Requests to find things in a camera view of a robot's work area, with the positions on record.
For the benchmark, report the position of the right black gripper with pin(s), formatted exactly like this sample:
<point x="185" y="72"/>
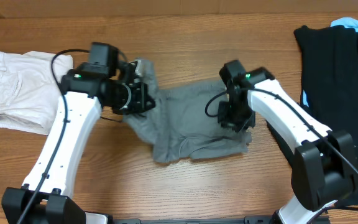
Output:
<point x="229" y="123"/>

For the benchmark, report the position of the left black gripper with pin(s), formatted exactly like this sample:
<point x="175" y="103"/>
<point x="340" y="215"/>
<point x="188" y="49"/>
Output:
<point x="143" y="99"/>

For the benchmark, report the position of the grey shorts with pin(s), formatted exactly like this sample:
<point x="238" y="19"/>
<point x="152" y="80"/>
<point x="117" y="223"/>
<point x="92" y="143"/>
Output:
<point x="178" y="127"/>

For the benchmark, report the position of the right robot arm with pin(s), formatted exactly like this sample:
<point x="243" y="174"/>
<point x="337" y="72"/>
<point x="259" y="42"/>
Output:
<point x="322" y="160"/>

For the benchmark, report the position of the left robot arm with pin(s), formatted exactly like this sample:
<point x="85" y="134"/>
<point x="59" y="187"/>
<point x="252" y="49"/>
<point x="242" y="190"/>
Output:
<point x="106" y="79"/>

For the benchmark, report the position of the black polo shirt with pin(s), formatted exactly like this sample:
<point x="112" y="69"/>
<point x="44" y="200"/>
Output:
<point x="330" y="76"/>

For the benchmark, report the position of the folded beige shorts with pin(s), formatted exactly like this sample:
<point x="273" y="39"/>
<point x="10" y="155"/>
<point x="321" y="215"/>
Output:
<point x="28" y="92"/>

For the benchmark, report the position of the light blue garment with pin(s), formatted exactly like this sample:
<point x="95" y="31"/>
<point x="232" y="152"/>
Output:
<point x="347" y="23"/>

